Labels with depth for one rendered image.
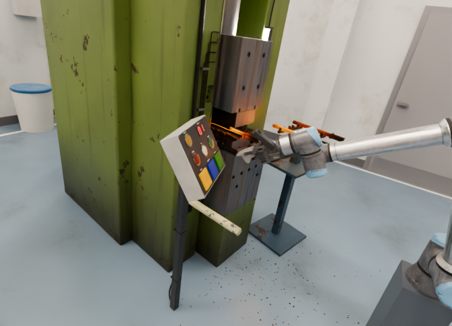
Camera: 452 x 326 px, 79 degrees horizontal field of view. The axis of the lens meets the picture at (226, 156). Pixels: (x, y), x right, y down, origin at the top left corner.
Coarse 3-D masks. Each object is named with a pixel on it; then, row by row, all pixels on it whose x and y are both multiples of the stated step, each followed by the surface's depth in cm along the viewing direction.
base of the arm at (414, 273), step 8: (416, 264) 133; (408, 272) 135; (416, 272) 131; (424, 272) 127; (408, 280) 133; (416, 280) 130; (424, 280) 127; (416, 288) 129; (424, 288) 126; (432, 288) 125; (432, 296) 125
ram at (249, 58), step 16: (224, 48) 146; (240, 48) 140; (256, 48) 150; (224, 64) 149; (240, 64) 144; (256, 64) 155; (224, 80) 152; (240, 80) 149; (256, 80) 161; (224, 96) 154; (240, 96) 154; (256, 96) 167
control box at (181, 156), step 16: (192, 128) 116; (208, 128) 131; (176, 144) 104; (192, 144) 112; (208, 144) 127; (176, 160) 106; (192, 160) 109; (208, 160) 122; (176, 176) 109; (192, 176) 107; (192, 192) 110
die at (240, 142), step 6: (216, 126) 184; (216, 132) 176; (228, 132) 176; (234, 132) 175; (216, 138) 173; (222, 138) 170; (228, 138) 169; (234, 138) 170; (240, 138) 171; (228, 144) 168; (234, 144) 168; (240, 144) 173; (246, 144) 179
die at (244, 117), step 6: (216, 108) 167; (216, 114) 168; (222, 114) 165; (228, 114) 162; (234, 114) 159; (240, 114) 161; (246, 114) 166; (252, 114) 172; (216, 120) 169; (222, 120) 166; (228, 120) 163; (234, 120) 160; (240, 120) 163; (246, 120) 169; (252, 120) 174; (234, 126) 161
